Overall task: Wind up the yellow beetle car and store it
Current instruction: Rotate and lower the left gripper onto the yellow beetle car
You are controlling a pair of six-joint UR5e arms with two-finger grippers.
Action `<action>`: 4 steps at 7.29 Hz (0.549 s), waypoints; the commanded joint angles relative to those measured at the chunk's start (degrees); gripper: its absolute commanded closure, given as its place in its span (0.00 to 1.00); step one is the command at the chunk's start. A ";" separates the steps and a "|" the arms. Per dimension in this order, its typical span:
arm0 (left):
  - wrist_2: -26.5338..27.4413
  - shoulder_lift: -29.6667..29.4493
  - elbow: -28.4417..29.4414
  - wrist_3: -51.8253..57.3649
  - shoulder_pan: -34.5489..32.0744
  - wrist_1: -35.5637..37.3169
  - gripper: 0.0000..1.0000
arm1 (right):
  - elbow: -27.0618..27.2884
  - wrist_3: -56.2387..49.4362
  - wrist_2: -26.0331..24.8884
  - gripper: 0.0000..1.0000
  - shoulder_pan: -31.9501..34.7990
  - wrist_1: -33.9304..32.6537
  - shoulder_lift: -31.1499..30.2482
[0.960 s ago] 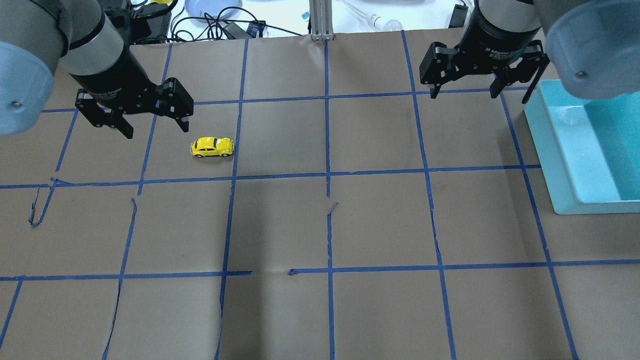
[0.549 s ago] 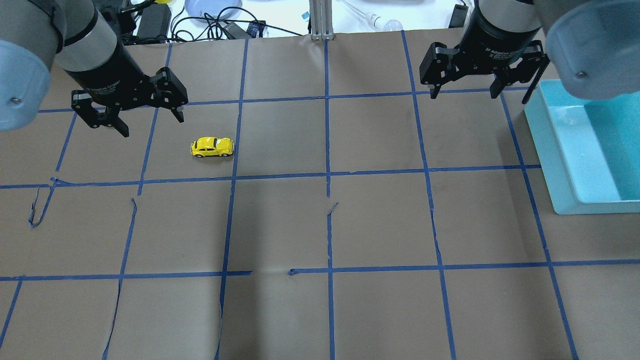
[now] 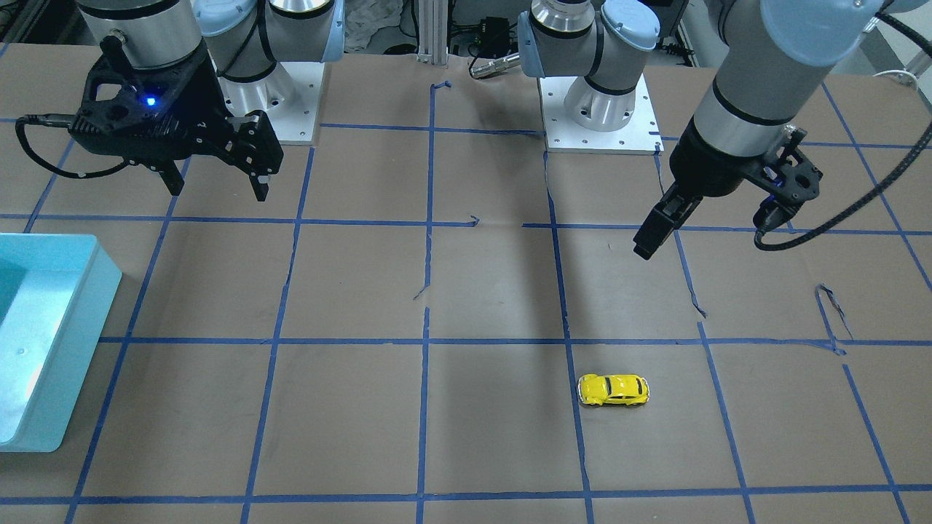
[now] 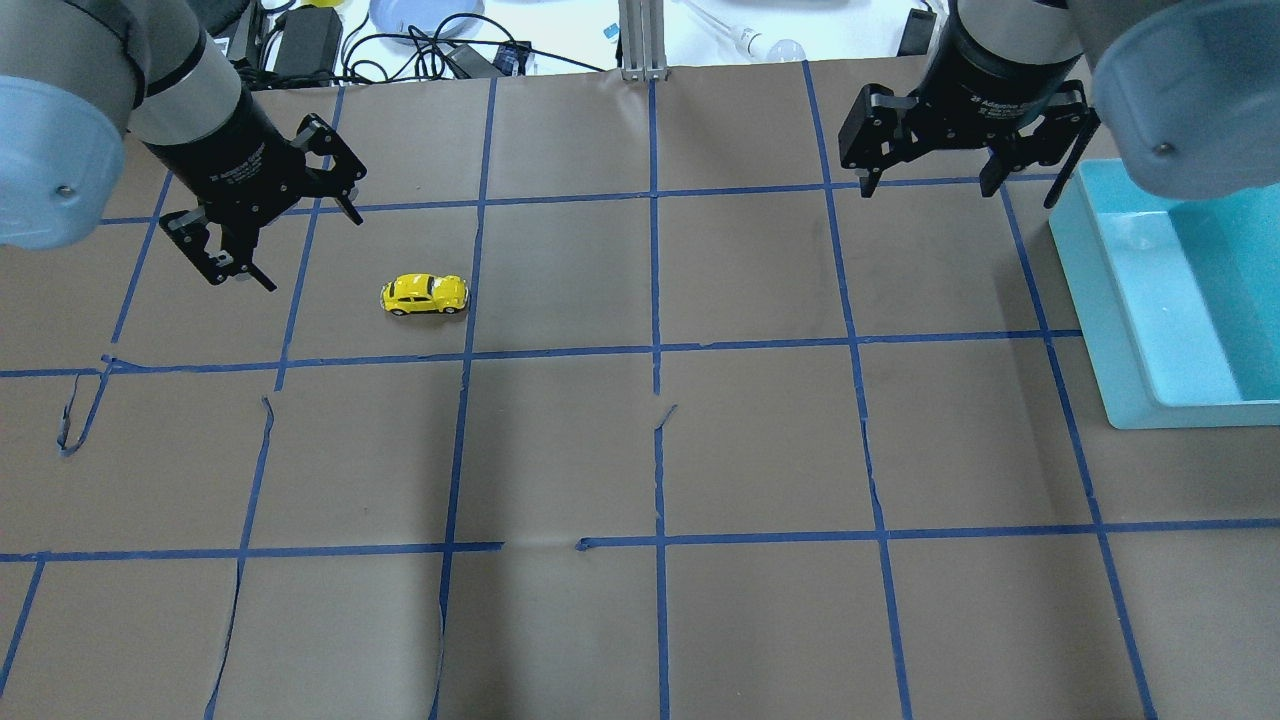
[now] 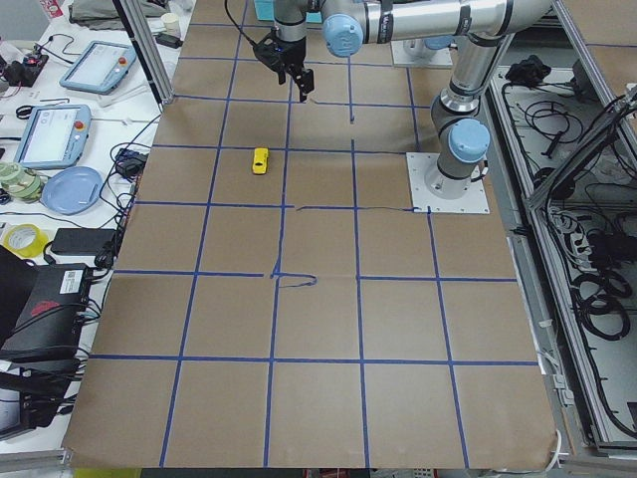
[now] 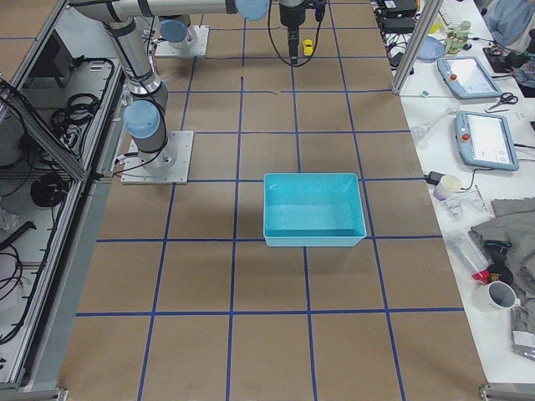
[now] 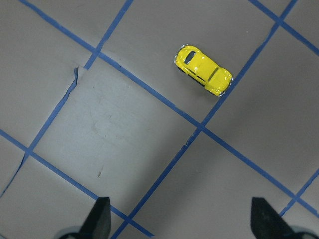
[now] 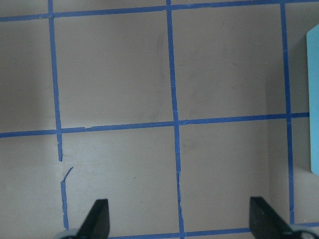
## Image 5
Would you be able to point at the white paper cup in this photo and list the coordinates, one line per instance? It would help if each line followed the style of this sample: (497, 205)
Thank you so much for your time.
(171, 24)

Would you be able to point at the light blue plate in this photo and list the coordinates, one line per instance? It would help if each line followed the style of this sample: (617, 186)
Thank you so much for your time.
(73, 190)

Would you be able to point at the black cloth bundle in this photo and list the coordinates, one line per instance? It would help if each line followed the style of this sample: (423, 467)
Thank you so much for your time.
(529, 72)

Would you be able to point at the aluminium frame post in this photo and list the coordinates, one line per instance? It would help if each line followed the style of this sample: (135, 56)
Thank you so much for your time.
(135, 24)

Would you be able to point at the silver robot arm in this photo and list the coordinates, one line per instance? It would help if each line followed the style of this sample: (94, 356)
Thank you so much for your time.
(428, 46)
(484, 29)

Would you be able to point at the green masking tape rolls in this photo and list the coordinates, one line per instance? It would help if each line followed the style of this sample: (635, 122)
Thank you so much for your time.
(22, 183)

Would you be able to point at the brown paper table cover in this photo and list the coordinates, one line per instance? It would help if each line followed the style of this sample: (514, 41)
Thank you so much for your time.
(307, 317)

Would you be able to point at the yellow tape roll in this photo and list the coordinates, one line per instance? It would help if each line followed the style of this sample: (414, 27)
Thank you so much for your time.
(26, 240)

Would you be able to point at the upper teach pendant tablet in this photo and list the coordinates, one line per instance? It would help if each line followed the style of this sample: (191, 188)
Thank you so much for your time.
(100, 68)

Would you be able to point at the black computer box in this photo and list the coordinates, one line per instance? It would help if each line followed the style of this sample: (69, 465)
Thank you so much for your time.
(40, 309)

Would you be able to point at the lower teach pendant tablet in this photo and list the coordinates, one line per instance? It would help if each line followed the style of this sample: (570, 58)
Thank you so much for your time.
(54, 137)

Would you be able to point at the grey cable tray rail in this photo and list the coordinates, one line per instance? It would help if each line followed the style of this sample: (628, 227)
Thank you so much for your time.
(576, 168)

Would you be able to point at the teach pendant tablet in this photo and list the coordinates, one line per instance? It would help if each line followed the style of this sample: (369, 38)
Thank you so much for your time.
(100, 68)
(54, 137)

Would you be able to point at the yellow toy beetle car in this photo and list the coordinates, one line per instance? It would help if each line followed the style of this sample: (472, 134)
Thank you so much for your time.
(260, 160)

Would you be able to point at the black power adapter brick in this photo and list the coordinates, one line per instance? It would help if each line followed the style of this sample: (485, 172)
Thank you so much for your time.
(81, 241)

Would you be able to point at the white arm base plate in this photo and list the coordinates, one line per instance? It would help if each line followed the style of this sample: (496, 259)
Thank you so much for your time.
(432, 192)
(440, 60)

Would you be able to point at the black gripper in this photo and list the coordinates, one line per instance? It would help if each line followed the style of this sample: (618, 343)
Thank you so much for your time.
(294, 53)

